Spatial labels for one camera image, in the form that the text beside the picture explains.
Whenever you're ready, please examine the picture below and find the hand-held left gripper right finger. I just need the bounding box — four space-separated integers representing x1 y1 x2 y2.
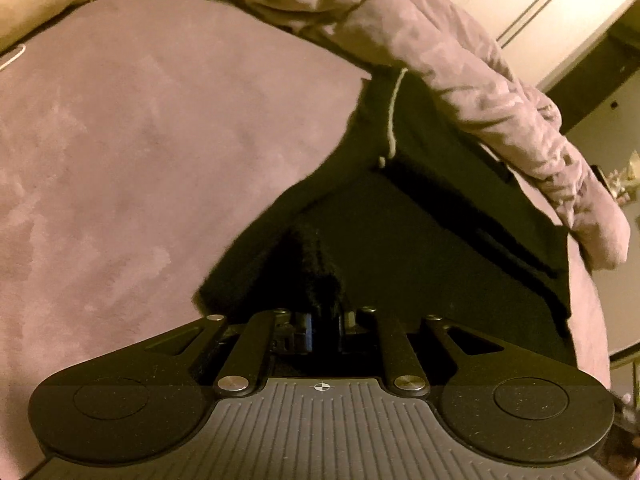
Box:
340 307 503 397

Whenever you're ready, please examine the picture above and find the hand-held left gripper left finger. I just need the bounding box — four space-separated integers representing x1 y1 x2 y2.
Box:
145 310 313 396

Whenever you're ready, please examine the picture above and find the black knit sweater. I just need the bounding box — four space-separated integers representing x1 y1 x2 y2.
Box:
192 67 573 356

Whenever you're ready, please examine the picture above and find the purple bed sheet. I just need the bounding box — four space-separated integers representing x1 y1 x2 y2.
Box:
0 0 613 461

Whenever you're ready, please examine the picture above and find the small table ornament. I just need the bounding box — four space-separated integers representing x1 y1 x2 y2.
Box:
597 152 640 206

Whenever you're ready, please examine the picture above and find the purple duvet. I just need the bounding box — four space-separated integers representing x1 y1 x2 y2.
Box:
170 0 632 271

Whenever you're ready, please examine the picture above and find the white wardrobe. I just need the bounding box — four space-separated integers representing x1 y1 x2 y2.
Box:
400 0 640 93

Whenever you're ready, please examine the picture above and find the cream long pillow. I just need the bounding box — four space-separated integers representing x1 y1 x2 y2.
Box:
0 0 173 53

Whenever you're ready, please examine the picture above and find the white cable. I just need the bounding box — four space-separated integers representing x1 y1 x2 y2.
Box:
0 44 27 72

